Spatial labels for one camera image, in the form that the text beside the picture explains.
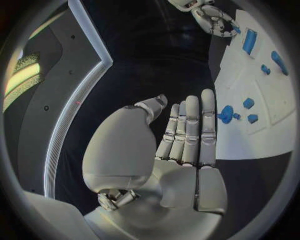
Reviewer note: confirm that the long blue cylinder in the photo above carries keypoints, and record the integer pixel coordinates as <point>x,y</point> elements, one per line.
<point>279,62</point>

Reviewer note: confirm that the blue gear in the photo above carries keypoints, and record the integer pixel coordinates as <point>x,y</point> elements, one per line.
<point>226,114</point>

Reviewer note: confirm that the blue rectangular block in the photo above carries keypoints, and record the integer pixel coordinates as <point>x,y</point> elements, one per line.
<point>249,41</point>

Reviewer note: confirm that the blue plug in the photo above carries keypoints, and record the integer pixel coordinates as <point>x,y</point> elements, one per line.
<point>248,103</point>

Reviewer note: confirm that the small blue block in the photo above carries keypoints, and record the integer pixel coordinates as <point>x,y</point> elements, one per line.
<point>252,118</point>

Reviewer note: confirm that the small blue peg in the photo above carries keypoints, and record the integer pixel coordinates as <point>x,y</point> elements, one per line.
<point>265,69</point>

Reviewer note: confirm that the white task board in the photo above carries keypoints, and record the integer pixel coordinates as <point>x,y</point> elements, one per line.
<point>248,86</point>

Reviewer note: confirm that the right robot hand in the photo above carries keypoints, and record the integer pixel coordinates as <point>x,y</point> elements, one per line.
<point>211,18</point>

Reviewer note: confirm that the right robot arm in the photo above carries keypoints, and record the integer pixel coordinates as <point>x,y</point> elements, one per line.
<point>185,3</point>

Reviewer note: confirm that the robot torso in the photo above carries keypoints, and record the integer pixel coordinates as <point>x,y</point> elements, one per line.
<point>61,78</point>

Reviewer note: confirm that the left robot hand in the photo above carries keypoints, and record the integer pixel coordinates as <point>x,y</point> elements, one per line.
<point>145,215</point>

